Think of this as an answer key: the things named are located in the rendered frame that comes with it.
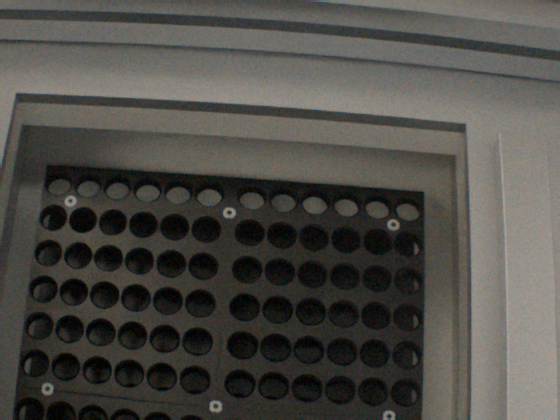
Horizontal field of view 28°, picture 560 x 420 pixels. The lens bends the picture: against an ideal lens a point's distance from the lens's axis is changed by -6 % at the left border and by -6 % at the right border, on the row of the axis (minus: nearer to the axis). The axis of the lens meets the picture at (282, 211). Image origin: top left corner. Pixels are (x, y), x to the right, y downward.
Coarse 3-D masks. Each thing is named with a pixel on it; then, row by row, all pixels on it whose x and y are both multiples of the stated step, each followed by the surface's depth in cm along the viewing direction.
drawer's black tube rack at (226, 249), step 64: (64, 256) 52; (128, 256) 52; (192, 256) 52; (256, 256) 52; (320, 256) 53; (384, 256) 53; (64, 320) 50; (128, 320) 50; (192, 320) 51; (256, 320) 51; (320, 320) 54; (384, 320) 54; (64, 384) 49; (128, 384) 52; (192, 384) 52; (256, 384) 49; (320, 384) 50; (384, 384) 50
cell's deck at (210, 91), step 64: (0, 64) 51; (64, 64) 51; (128, 64) 51; (192, 64) 52; (256, 64) 52; (320, 64) 52; (384, 64) 52; (0, 128) 49; (128, 128) 53; (192, 128) 53; (256, 128) 52; (320, 128) 52; (384, 128) 52; (448, 128) 51; (512, 128) 51; (0, 192) 49
